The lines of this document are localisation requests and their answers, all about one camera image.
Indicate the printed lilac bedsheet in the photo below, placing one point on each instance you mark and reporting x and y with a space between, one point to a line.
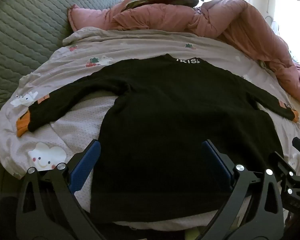
140 45

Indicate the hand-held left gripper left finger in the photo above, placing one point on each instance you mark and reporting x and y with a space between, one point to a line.
86 163

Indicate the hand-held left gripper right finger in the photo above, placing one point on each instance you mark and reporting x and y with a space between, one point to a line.
215 163

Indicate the black sweater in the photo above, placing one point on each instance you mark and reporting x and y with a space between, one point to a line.
165 130

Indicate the pink ruffled pillow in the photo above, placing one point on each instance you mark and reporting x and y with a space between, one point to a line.
90 17

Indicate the green quilted cushion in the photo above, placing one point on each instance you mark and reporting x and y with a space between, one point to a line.
27 30

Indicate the pink comforter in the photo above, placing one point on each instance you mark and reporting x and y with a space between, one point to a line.
227 17

